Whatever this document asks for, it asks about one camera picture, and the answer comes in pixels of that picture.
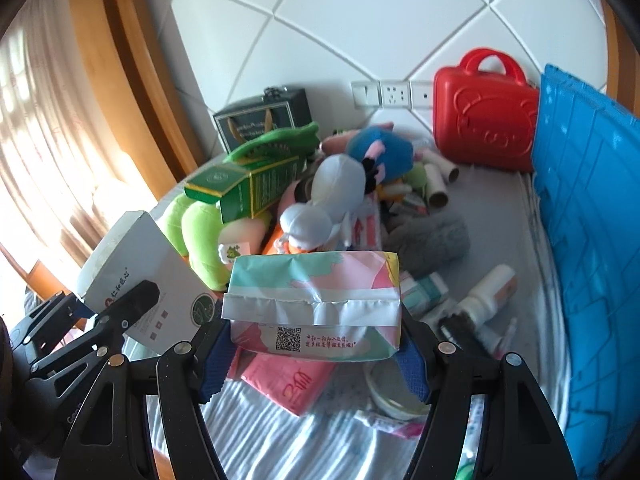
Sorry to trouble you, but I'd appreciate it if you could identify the white wall switch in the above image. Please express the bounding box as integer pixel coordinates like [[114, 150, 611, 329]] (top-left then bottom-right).
[[351, 80, 382, 108]]

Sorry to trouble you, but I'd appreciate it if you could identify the sheer beige curtain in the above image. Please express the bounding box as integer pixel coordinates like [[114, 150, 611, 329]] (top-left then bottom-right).
[[0, 10, 151, 271]]

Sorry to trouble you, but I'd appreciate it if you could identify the grey fuzzy plush item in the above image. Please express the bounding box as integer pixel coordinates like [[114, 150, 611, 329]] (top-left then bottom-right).
[[385, 207, 472, 268]]

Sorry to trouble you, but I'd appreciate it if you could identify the grey mouse plush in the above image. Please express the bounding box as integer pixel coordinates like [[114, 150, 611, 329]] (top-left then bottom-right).
[[279, 154, 381, 253]]

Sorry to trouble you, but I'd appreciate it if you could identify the red toy suitcase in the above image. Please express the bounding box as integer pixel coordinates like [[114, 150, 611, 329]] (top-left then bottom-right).
[[432, 47, 541, 173]]

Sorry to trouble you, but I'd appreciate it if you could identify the blue plastic crate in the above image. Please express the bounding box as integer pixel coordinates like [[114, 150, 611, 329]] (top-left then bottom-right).
[[530, 63, 640, 480]]

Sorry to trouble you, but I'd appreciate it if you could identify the lime green plush toy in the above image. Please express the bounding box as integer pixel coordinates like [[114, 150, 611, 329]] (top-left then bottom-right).
[[160, 195, 281, 292]]

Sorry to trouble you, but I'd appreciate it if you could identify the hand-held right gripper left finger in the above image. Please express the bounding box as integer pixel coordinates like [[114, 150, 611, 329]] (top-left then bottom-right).
[[55, 320, 238, 480]]

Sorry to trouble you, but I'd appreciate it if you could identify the cardboard roll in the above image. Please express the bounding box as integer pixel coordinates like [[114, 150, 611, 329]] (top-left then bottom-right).
[[424, 162, 449, 209], [422, 152, 460, 183]]

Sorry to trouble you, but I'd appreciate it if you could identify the white five-hole wall socket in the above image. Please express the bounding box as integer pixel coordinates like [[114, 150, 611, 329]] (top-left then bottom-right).
[[381, 80, 412, 108]]

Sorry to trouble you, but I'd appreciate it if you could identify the white small-hole wall plate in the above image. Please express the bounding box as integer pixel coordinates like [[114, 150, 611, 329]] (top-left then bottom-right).
[[410, 80, 435, 109]]

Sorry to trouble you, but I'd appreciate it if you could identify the pastel tissue pack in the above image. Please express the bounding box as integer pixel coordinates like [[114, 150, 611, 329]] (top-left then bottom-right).
[[221, 250, 403, 361]]

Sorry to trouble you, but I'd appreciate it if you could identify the wooden arch wall frame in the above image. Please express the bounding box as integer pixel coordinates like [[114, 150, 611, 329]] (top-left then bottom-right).
[[67, 0, 206, 186], [597, 0, 640, 111]]

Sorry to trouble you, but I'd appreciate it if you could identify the white pump bottle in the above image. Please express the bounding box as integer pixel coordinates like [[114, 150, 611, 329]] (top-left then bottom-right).
[[460, 264, 517, 323]]

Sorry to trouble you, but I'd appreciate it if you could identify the white grey printed box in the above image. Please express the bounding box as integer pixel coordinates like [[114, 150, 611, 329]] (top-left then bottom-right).
[[77, 210, 223, 356]]

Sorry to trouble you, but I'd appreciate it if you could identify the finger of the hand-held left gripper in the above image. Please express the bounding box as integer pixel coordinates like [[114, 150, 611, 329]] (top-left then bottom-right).
[[30, 280, 161, 376], [10, 292, 96, 351]]

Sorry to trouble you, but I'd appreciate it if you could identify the white tube red print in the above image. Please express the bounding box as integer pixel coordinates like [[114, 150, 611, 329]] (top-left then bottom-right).
[[355, 407, 431, 441]]

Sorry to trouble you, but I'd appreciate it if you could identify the pink tissue pack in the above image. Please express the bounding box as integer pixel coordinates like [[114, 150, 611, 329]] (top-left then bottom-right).
[[240, 350, 336, 416]]

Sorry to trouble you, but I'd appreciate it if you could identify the green carton box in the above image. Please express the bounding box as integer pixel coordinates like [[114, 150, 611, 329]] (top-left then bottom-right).
[[185, 155, 306, 223]]

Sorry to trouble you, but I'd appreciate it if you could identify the small pastel pack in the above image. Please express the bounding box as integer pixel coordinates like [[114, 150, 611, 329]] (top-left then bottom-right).
[[400, 270, 448, 316]]

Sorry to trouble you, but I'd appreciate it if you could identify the orange peach plush toy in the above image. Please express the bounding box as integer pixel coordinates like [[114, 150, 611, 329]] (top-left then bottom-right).
[[222, 212, 286, 261]]

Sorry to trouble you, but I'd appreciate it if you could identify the blue shirt pig plush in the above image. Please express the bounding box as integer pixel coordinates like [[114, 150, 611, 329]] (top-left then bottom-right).
[[320, 122, 416, 193]]

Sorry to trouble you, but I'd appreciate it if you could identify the dark gift box with handle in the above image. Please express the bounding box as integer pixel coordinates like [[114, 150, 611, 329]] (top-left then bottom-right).
[[213, 86, 313, 153]]

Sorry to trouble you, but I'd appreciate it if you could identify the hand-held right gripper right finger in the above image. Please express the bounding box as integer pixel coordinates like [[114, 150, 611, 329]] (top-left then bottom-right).
[[395, 305, 576, 480]]

